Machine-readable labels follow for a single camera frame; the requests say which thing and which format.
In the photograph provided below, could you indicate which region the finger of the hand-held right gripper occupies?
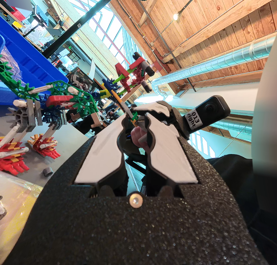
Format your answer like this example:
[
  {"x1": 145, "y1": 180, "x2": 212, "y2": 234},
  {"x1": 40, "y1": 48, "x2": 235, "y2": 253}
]
[
  {"x1": 136, "y1": 121, "x2": 152, "y2": 143},
  {"x1": 132, "y1": 102, "x2": 172, "y2": 119}
]

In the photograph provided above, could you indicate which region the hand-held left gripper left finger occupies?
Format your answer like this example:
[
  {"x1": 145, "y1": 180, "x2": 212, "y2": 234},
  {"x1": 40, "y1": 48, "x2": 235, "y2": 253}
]
[{"x1": 74, "y1": 113, "x2": 126, "y2": 185}]

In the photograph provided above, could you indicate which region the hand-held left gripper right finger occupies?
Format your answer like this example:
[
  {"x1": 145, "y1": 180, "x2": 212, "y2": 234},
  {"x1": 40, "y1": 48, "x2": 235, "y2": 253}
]
[{"x1": 144, "y1": 113, "x2": 199, "y2": 185}]

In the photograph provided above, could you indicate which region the red toy model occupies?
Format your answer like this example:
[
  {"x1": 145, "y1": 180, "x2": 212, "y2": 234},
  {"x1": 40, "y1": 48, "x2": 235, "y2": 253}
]
[{"x1": 115, "y1": 52, "x2": 156, "y2": 94}]

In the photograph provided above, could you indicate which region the small multicolour toy model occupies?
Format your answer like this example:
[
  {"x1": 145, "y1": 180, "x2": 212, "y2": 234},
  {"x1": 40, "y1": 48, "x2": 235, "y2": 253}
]
[{"x1": 0, "y1": 55, "x2": 139, "y2": 140}]

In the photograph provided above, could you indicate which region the red yellow toy assembly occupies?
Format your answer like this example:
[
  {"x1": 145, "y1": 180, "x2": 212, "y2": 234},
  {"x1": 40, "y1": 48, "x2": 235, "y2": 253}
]
[{"x1": 0, "y1": 134, "x2": 61, "y2": 175}]

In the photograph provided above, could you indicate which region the white curved panel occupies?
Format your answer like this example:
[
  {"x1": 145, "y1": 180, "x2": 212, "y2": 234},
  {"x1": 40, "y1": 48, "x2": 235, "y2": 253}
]
[{"x1": 89, "y1": 58, "x2": 96, "y2": 80}]

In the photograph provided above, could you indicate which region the black toy box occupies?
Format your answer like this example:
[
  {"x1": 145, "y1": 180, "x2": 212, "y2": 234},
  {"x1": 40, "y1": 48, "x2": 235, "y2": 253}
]
[{"x1": 66, "y1": 67, "x2": 98, "y2": 92}]

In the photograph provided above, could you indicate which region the skylight window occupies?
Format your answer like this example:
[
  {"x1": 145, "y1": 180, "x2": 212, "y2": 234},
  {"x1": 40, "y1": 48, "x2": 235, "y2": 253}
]
[{"x1": 59, "y1": 0, "x2": 147, "y2": 70}]

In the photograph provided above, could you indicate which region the blue plastic bin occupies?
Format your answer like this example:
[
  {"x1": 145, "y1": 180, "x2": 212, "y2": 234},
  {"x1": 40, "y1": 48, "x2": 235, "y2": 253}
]
[{"x1": 0, "y1": 16, "x2": 69, "y2": 117}]

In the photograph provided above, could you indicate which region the blue perforated crate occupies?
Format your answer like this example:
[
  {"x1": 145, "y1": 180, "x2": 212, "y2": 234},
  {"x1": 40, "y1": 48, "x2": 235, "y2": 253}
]
[{"x1": 35, "y1": 5, "x2": 49, "y2": 27}]

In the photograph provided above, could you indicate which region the red storage crate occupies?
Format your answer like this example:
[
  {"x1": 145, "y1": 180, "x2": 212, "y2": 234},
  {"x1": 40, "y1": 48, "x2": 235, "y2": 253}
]
[{"x1": 0, "y1": 0, "x2": 33, "y2": 22}]

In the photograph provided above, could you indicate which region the silver spiral duct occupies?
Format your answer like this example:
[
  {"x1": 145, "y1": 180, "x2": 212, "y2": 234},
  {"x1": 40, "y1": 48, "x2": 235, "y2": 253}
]
[
  {"x1": 151, "y1": 32, "x2": 277, "y2": 96},
  {"x1": 180, "y1": 112, "x2": 252, "y2": 134}
]

